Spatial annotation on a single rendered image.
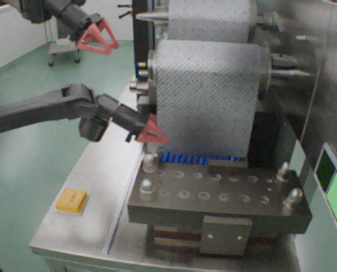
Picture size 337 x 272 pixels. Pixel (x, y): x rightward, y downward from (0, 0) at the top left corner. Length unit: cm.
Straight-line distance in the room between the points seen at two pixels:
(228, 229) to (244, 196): 9
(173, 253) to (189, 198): 14
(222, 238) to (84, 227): 35
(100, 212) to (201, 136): 34
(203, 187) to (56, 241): 39
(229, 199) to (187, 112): 23
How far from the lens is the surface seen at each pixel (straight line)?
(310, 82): 61
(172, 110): 67
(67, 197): 81
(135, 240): 71
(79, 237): 74
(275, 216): 62
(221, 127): 69
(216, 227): 60
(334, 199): 47
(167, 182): 65
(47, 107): 66
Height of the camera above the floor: 146
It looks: 32 degrees down
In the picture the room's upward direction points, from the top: straight up
